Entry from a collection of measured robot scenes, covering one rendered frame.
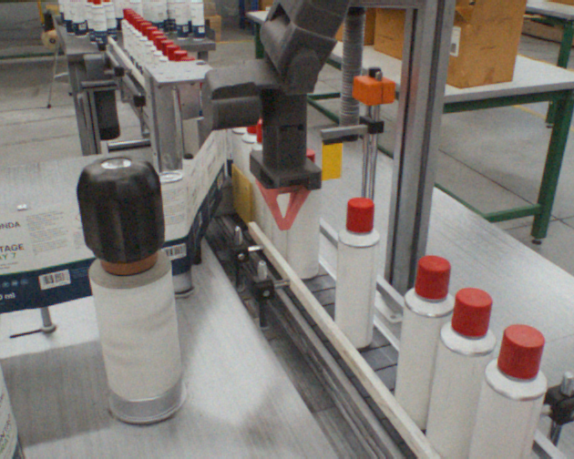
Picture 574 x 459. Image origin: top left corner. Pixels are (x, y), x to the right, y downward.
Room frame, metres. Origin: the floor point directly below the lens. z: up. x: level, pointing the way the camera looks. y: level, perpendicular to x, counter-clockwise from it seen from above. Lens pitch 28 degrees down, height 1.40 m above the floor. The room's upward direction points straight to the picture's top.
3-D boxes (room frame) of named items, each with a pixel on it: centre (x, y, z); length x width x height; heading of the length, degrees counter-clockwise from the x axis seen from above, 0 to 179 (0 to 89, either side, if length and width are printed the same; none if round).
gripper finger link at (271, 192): (0.76, 0.01, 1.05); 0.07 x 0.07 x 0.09; 22
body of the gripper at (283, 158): (0.75, 0.00, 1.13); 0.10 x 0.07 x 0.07; 22
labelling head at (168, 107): (1.09, 0.18, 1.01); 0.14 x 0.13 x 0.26; 22
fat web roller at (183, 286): (0.79, 0.16, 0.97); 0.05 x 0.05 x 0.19
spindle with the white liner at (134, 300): (0.56, 0.17, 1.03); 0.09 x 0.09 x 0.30
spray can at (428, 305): (0.53, -0.15, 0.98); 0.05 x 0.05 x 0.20
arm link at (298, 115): (0.75, 0.01, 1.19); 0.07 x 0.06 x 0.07; 111
